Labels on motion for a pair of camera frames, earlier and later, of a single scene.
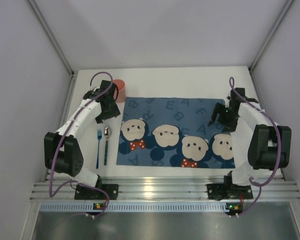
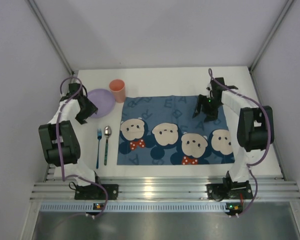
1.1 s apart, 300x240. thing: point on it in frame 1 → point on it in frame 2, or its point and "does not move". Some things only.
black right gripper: x=221 y=114 → x=206 y=107
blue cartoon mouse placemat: x=173 y=132 does not move
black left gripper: x=109 y=110 → x=87 y=110
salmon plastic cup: x=122 y=90 does not move
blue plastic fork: x=99 y=136 does not move
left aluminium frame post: x=72 y=71 does not move
